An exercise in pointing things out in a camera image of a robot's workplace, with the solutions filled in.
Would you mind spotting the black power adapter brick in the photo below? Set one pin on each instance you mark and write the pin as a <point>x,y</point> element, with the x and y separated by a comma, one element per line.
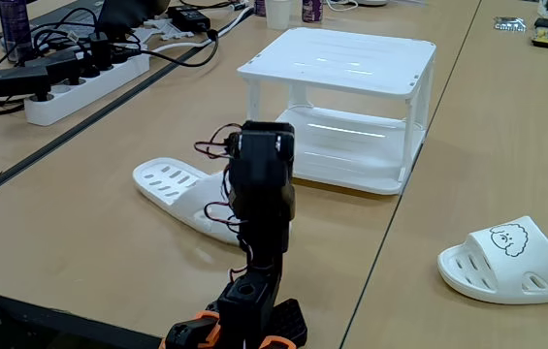
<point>53,63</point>
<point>188,18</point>

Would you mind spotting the tall purple drink can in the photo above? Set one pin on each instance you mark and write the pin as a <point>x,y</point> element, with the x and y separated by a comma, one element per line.
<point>14,29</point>

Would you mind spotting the white box device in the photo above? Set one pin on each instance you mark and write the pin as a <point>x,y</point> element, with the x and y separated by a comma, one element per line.
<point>373,2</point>

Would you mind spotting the black plug-in adapter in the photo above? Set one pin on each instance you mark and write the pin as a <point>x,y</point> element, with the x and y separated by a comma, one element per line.
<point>21,80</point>

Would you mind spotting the black laptop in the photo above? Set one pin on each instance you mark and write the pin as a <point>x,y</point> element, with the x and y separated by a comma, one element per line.
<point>128,12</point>

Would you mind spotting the white slipper with dog print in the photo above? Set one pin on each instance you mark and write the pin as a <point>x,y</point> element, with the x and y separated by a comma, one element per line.
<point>496,271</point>
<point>191,199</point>

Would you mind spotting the black power plug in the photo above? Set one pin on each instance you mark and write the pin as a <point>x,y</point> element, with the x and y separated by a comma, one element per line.
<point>100,51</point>

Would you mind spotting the white printed bracket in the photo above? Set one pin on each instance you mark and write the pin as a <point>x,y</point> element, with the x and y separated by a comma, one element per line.
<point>171,30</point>
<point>140,35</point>

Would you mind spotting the white paper cup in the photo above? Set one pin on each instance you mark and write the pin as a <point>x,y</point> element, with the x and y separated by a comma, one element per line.
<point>278,14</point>

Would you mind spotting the white power strip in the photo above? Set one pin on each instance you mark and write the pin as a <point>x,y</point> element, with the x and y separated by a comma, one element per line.
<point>89,89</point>

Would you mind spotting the white plastic shoe rack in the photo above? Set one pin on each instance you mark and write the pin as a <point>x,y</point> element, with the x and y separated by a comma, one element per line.
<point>351,53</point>

